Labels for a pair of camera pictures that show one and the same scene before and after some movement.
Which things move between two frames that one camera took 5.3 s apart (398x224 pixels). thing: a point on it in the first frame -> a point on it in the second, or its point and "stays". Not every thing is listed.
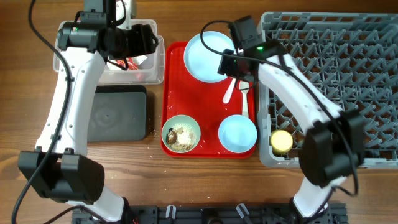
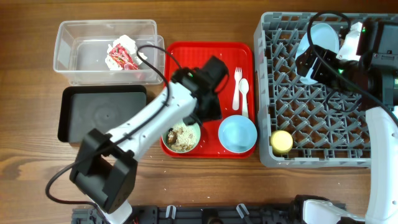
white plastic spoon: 244,87 stays
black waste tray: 117,112 stays
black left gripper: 145,45 -> 214,109
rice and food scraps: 181,137 stays
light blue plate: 201,63 -> 323,35
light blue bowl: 237,133 stays
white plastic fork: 227,94 -> 238,74
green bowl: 181,134 stays
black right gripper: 226,60 -> 310,54
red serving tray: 181,94 stays
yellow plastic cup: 281,142 stays
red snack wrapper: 131,65 stays
